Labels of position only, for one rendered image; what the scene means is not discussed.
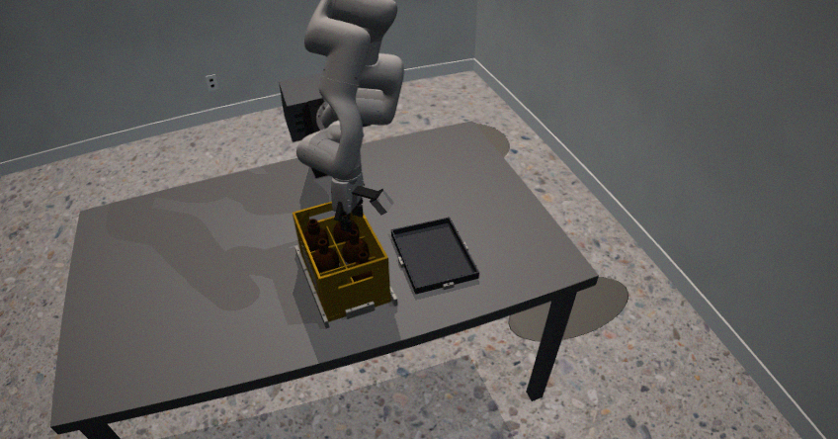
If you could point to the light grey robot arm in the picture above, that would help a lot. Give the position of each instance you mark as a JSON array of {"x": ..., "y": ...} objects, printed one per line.
[{"x": 348, "y": 49}]

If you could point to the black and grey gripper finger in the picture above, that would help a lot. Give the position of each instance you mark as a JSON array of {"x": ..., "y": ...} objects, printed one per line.
[
  {"x": 358, "y": 209},
  {"x": 347, "y": 224}
]

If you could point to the yellow translucent crate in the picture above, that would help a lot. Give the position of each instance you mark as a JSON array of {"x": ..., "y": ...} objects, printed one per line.
[{"x": 351, "y": 294}]

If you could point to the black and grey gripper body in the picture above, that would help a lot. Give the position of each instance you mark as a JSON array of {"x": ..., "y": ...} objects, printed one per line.
[{"x": 341, "y": 190}]

